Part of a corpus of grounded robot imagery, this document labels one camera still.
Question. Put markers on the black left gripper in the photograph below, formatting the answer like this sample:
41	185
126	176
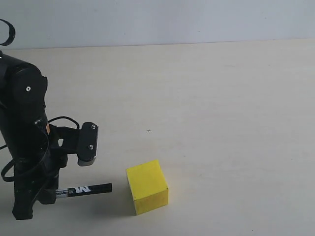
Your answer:
39	152

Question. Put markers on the yellow foam cube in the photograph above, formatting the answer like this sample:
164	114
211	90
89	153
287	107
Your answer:
148	186

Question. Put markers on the black and white whiteboard marker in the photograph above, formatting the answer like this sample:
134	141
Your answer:
84	190

